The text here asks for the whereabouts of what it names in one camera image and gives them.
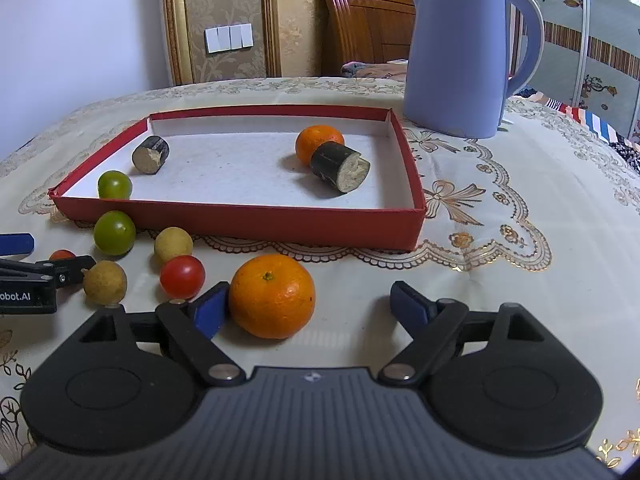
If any small dark eggplant piece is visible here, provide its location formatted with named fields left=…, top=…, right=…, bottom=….
left=131, top=135, right=170, bottom=176

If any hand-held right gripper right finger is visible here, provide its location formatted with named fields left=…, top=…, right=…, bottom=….
left=377, top=281, right=551, bottom=387

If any gold wall panel frame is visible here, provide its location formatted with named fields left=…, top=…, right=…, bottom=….
left=159, top=0, right=282, bottom=86

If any striped colourful blanket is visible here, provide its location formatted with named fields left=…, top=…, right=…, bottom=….
left=515, top=87, right=640, bottom=151

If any white wall switch panel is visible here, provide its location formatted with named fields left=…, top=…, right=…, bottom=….
left=204, top=23, right=253, bottom=54

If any wardrobe with floral doors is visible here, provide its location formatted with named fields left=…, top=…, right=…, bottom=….
left=510, top=0, right=640, bottom=136

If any blue electric kettle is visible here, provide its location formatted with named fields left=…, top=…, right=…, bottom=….
left=402, top=0, right=545, bottom=139

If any red cardboard box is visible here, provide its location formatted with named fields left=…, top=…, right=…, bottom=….
left=48, top=104, right=427, bottom=252

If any patterned pillow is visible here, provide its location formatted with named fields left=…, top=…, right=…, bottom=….
left=341, top=59, right=410, bottom=81

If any brown wooden headboard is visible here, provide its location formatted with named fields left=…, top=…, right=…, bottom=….
left=316, top=0, right=417, bottom=78

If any dark patterned cloth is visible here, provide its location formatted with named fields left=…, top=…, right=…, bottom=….
left=609, top=132, right=640, bottom=176

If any orange mandarin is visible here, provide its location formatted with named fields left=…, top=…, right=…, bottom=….
left=229, top=254, right=317, bottom=339
left=295, top=125, right=346, bottom=167

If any large dark eggplant piece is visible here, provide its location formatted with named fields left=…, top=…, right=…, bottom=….
left=310, top=141, right=372, bottom=194

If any tan longan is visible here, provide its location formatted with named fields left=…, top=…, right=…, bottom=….
left=154, top=227, right=194, bottom=264
left=82, top=260, right=128, bottom=306

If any small green tomato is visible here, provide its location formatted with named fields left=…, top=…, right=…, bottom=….
left=97, top=170, right=133, bottom=200

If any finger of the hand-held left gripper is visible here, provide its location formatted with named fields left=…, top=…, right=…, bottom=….
left=0, top=232, right=36, bottom=259
left=0, top=255, right=97, bottom=291

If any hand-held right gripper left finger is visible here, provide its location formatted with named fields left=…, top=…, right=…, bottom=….
left=55, top=281, right=247, bottom=387

